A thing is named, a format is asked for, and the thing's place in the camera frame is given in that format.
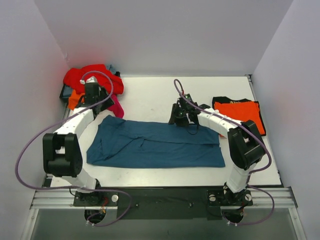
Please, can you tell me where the pink t shirt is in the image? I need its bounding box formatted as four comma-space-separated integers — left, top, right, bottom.
108, 94, 125, 118

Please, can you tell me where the folded black t shirt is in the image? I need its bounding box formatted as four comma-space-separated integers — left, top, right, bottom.
212, 95, 267, 138

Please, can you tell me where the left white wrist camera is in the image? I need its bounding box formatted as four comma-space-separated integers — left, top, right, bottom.
79, 76, 98, 85

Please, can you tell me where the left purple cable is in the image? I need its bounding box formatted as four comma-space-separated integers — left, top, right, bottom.
14, 70, 132, 228

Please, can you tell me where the purple cable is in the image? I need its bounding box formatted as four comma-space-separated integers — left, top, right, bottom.
14, 70, 132, 228
173, 78, 276, 227

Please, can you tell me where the red t shirt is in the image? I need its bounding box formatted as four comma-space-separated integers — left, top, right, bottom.
63, 64, 124, 95

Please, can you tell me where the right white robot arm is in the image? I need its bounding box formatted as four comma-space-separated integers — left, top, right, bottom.
168, 94, 266, 205

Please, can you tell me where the teal blue t shirt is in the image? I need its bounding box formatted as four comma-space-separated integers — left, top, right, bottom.
86, 115, 225, 169

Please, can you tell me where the light blue t shirt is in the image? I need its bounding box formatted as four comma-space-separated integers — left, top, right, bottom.
105, 64, 117, 75

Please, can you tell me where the orange crumpled t shirt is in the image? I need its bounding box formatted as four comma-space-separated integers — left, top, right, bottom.
68, 90, 84, 110

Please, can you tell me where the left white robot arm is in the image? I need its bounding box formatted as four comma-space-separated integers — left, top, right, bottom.
42, 81, 114, 206

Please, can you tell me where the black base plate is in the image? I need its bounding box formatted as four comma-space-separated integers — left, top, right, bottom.
73, 186, 253, 223

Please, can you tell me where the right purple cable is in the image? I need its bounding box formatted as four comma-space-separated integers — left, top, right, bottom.
173, 78, 276, 227

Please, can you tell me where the folded orange t shirt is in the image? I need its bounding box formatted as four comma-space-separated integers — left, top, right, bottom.
214, 100, 266, 138

